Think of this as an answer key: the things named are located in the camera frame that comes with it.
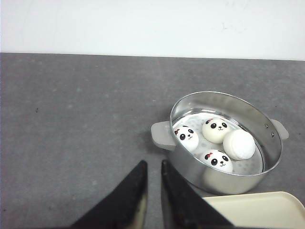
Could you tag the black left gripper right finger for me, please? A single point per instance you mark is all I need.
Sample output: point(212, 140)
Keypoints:
point(183, 208)

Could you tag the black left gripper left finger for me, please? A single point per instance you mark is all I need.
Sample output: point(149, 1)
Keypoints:
point(124, 208)

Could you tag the panda bun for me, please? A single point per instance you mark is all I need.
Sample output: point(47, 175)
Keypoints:
point(239, 145)
point(219, 160)
point(187, 137)
point(215, 129)

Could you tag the cream plastic tray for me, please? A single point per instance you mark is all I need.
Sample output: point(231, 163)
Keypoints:
point(276, 210)

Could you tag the stainless steel steamer pot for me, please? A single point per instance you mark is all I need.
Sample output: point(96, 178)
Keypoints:
point(192, 110)

